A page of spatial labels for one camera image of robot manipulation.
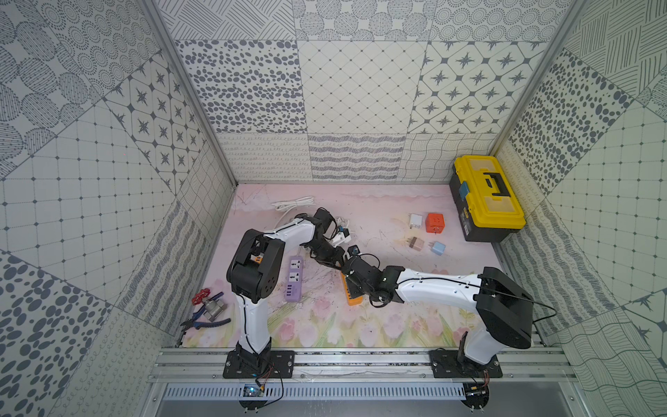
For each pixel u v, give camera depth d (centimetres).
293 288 86
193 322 81
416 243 98
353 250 76
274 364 73
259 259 57
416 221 106
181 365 76
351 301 85
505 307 44
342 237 88
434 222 100
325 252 82
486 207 91
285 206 108
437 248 98
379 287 62
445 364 74
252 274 52
